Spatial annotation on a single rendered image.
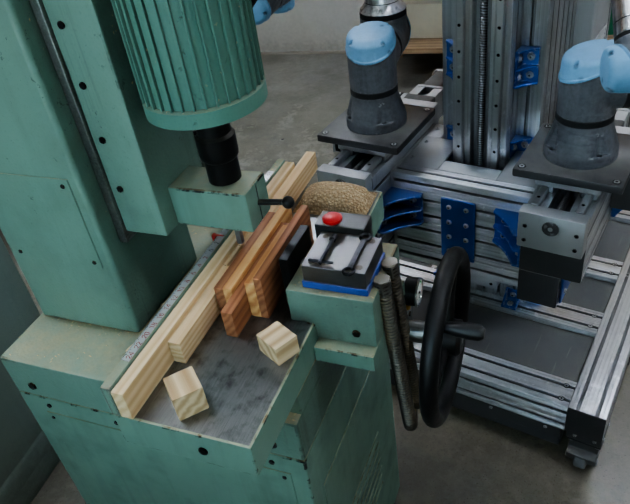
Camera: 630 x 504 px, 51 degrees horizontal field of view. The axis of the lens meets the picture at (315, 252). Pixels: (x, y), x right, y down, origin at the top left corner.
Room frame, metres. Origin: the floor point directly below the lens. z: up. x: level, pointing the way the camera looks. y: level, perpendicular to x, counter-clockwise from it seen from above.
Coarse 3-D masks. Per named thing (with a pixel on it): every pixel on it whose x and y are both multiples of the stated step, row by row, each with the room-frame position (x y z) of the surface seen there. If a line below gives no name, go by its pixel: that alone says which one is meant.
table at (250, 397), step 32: (256, 320) 0.75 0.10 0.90; (288, 320) 0.74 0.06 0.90; (224, 352) 0.69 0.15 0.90; (256, 352) 0.68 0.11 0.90; (320, 352) 0.70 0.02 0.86; (352, 352) 0.68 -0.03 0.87; (160, 384) 0.65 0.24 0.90; (224, 384) 0.63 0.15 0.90; (256, 384) 0.62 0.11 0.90; (288, 384) 0.63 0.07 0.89; (160, 416) 0.59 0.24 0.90; (192, 416) 0.58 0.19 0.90; (224, 416) 0.58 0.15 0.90; (256, 416) 0.57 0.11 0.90; (160, 448) 0.58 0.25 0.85; (192, 448) 0.56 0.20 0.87; (224, 448) 0.54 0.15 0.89; (256, 448) 0.53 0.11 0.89
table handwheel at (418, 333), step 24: (456, 264) 0.75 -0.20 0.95; (432, 288) 0.71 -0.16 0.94; (456, 288) 0.85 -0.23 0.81; (432, 312) 0.68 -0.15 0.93; (456, 312) 0.84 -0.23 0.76; (432, 336) 0.65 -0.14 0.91; (432, 360) 0.63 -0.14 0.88; (456, 360) 0.79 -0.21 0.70; (432, 384) 0.62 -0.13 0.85; (456, 384) 0.75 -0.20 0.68; (432, 408) 0.61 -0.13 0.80
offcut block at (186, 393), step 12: (180, 372) 0.63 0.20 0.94; (192, 372) 0.62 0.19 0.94; (168, 384) 0.61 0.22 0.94; (180, 384) 0.61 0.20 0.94; (192, 384) 0.60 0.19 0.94; (180, 396) 0.58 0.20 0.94; (192, 396) 0.59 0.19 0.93; (204, 396) 0.59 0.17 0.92; (180, 408) 0.58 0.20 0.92; (192, 408) 0.59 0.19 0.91; (204, 408) 0.59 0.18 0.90; (180, 420) 0.58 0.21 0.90
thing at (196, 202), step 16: (192, 176) 0.92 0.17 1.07; (256, 176) 0.89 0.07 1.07; (176, 192) 0.89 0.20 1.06; (192, 192) 0.88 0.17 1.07; (208, 192) 0.87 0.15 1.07; (224, 192) 0.86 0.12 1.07; (240, 192) 0.85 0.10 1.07; (256, 192) 0.87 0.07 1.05; (176, 208) 0.90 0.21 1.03; (192, 208) 0.88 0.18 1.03; (208, 208) 0.87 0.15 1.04; (224, 208) 0.86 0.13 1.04; (240, 208) 0.85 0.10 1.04; (256, 208) 0.86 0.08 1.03; (192, 224) 0.89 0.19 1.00; (208, 224) 0.87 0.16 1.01; (224, 224) 0.86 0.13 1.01; (240, 224) 0.85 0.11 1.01; (256, 224) 0.85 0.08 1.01
